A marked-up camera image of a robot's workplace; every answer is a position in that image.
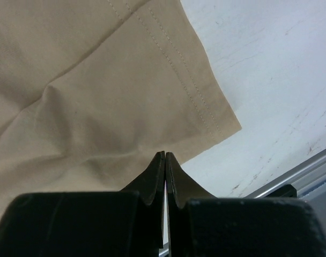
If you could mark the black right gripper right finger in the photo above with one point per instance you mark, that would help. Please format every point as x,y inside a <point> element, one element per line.
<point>201,224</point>

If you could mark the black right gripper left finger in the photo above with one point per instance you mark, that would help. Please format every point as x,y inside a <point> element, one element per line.
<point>128,222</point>

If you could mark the beige t shirt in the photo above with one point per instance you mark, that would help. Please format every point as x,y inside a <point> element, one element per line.
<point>90,90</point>

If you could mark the aluminium table edge rail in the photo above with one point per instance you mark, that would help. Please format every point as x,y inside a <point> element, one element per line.
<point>309,180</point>

